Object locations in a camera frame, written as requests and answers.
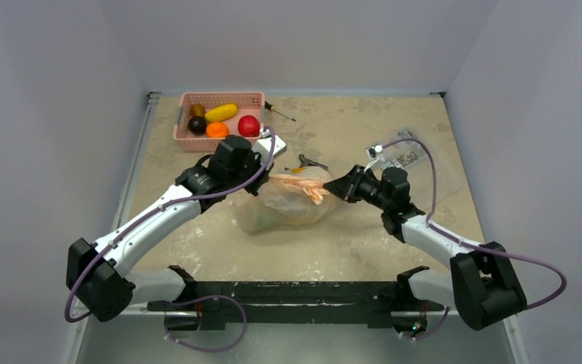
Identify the translucent plastic bag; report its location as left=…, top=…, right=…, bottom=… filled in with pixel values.
left=235, top=166, right=339, bottom=233

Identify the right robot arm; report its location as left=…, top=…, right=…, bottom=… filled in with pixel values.
left=324, top=165, right=527, bottom=331

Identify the orange fake fruit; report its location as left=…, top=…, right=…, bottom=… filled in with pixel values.
left=205, top=122, right=230, bottom=139

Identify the red fake apple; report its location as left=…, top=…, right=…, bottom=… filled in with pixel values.
left=237, top=115, right=261, bottom=138

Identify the yellow fake mango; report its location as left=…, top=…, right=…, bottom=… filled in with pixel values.
left=204, top=103, right=239, bottom=123

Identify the dark purple fake fruit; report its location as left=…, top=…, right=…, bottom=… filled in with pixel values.
left=186, top=116, right=208, bottom=136

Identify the brown fake kiwi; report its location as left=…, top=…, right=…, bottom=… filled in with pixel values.
left=189, top=104, right=206, bottom=118

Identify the clear plastic screw box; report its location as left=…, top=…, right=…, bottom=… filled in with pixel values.
left=365, top=128, right=429, bottom=170

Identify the dark grey metal faucet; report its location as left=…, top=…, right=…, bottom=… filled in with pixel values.
left=298, top=154, right=329, bottom=171

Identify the pink plastic basket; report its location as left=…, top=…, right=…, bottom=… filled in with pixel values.
left=172, top=91, right=265, bottom=152

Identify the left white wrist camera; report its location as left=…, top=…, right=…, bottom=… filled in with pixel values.
left=252, top=127, right=286, bottom=161

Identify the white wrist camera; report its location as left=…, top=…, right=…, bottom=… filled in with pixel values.
left=252, top=127, right=286, bottom=161
left=365, top=144, right=386, bottom=171

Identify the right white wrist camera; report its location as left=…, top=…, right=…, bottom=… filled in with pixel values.
left=365, top=144, right=386, bottom=171

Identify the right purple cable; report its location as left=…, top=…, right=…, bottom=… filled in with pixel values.
left=375, top=138, right=568, bottom=343

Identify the purple cable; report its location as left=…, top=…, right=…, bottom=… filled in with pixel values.
left=64, top=125, right=277, bottom=353
left=375, top=138, right=568, bottom=343

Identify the black handled screwdriver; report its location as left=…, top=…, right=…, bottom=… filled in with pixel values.
left=264, top=101, right=296, bottom=122

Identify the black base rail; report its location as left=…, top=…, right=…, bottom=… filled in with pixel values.
left=147, top=281, right=443, bottom=331

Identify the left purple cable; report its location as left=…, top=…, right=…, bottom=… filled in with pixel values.
left=64, top=125, right=277, bottom=353

